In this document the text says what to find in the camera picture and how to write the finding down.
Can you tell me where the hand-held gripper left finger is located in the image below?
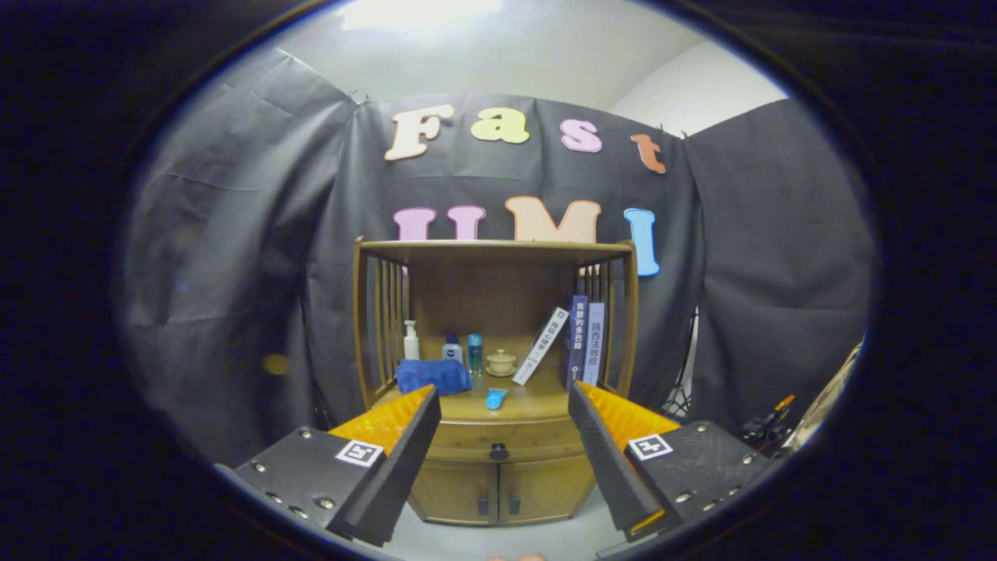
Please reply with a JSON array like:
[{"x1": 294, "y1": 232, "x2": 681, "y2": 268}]
[{"x1": 214, "y1": 384, "x2": 442, "y2": 548}]

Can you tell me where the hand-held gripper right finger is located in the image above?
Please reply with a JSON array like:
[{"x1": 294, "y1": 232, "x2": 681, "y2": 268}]
[{"x1": 566, "y1": 380, "x2": 772, "y2": 544}]

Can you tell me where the wooden drawer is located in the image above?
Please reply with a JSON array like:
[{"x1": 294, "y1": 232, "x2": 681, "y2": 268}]
[{"x1": 427, "y1": 415, "x2": 587, "y2": 462}]

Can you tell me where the wooden cabinet door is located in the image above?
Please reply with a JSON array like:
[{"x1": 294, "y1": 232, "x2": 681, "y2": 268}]
[
  {"x1": 498, "y1": 453, "x2": 597, "y2": 524},
  {"x1": 409, "y1": 460, "x2": 499, "y2": 527}
]

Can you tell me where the wooden countertop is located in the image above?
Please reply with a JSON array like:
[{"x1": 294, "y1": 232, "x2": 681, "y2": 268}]
[{"x1": 374, "y1": 366, "x2": 624, "y2": 425}]

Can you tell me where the wooden cabinet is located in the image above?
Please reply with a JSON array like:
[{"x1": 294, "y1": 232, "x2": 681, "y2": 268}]
[{"x1": 352, "y1": 238, "x2": 640, "y2": 527}]

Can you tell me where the black tripod stand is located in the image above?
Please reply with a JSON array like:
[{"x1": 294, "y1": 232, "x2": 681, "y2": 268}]
[{"x1": 662, "y1": 308, "x2": 702, "y2": 422}]

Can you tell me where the blue folded towel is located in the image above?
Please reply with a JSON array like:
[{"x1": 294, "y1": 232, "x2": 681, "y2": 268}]
[{"x1": 395, "y1": 358, "x2": 473, "y2": 396}]

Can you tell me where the light purple book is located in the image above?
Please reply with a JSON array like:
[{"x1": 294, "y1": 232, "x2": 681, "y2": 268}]
[{"x1": 583, "y1": 302, "x2": 606, "y2": 387}]

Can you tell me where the dark blue book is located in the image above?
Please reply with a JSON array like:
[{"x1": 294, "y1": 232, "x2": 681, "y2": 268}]
[{"x1": 565, "y1": 295, "x2": 589, "y2": 390}]

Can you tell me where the white book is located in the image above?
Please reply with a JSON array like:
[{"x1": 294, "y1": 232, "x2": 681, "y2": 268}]
[{"x1": 512, "y1": 306, "x2": 570, "y2": 386}]

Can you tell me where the black equipment with orange clamp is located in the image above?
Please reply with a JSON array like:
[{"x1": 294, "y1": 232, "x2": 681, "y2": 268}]
[{"x1": 740, "y1": 393, "x2": 799, "y2": 453}]

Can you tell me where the beige slanted board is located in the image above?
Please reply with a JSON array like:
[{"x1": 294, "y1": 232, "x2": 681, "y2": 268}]
[{"x1": 783, "y1": 343, "x2": 861, "y2": 457}]

